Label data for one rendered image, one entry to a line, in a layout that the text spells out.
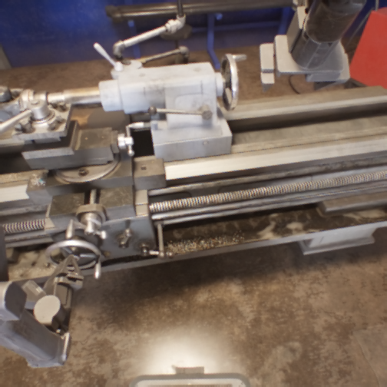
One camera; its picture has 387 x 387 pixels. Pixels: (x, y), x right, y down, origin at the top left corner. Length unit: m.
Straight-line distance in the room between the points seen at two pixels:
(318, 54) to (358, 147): 1.05
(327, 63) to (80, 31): 3.99
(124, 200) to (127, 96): 0.40
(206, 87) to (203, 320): 1.24
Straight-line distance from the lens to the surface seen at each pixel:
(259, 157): 1.29
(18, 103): 1.28
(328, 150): 1.42
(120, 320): 1.82
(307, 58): 0.49
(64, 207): 1.14
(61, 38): 4.44
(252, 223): 1.59
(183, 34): 3.19
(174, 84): 1.15
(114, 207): 1.08
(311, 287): 1.95
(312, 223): 1.68
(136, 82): 1.16
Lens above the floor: 1.68
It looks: 49 degrees down
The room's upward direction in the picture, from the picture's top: 2 degrees counter-clockwise
